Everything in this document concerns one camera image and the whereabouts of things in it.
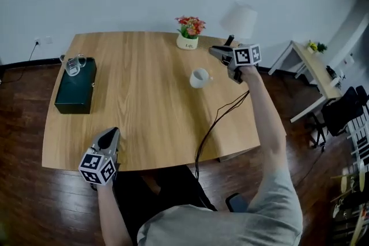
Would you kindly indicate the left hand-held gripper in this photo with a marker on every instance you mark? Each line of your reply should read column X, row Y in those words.
column 96, row 167

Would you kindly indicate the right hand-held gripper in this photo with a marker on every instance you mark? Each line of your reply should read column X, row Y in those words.
column 248, row 54

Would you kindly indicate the white mug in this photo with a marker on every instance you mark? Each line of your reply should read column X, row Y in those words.
column 197, row 79

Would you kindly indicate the clear glass cup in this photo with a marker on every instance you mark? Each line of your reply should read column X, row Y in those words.
column 73, row 66

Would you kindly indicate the person's right forearm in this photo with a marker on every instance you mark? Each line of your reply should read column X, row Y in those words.
column 269, row 135

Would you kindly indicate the person's left forearm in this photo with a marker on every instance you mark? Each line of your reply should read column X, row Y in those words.
column 113, row 216

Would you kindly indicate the white shade table lamp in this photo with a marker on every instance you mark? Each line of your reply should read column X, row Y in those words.
column 239, row 18

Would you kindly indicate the potted red flowers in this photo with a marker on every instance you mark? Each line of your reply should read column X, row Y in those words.
column 188, row 31

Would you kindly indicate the dark green box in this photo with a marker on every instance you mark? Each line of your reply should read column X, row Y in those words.
column 75, row 95

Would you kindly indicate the person's black trousers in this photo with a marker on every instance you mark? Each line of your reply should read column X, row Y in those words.
column 173, row 187

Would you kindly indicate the small yellow potted plant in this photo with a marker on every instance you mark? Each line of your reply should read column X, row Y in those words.
column 315, row 47

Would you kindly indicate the white side desk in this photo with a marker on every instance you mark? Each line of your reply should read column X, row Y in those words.
column 315, row 69

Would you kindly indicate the small black desk device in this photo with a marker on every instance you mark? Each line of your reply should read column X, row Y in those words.
column 331, row 71

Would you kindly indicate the black office chair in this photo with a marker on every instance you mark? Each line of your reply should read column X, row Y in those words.
column 340, row 112

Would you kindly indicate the person's grey shirt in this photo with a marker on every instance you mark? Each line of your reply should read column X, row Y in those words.
column 219, row 224

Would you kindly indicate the white slatted rack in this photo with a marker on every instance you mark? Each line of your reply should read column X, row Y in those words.
column 360, row 138

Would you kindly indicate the white wall plate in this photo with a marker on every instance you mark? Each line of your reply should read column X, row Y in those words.
column 48, row 40

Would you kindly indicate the white wall socket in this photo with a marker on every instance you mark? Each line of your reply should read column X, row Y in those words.
column 37, row 42

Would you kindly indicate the light wooden frame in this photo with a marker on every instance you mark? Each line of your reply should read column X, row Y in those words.
column 361, row 178

